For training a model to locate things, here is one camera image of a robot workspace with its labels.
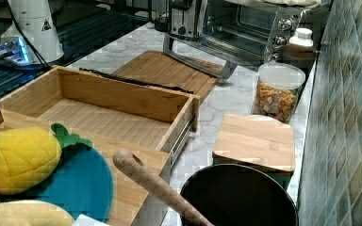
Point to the wooden drawer with black handle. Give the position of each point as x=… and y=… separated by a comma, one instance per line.
x=156, y=118

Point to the teal canister with wooden lid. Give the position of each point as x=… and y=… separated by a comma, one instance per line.
x=256, y=141

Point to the orange bottle with white cap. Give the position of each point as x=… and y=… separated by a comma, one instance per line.
x=300, y=45

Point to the black utensil holder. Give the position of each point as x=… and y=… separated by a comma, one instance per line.
x=235, y=195

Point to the black silver toaster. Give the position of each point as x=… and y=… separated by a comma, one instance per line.
x=187, y=18

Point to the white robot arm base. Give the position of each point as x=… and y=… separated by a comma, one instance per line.
x=32, y=38

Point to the clear jar of cereal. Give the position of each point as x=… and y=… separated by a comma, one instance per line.
x=277, y=90

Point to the large bamboo cutting board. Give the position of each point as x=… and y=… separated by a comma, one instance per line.
x=159, y=68

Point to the teal round plate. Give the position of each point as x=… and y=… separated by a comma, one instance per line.
x=81, y=184

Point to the silver toaster oven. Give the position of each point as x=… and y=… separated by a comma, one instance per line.
x=250, y=32

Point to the yellow plush banana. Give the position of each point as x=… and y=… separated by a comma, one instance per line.
x=33, y=213

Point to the yellow plush pineapple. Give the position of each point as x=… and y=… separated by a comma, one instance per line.
x=30, y=155

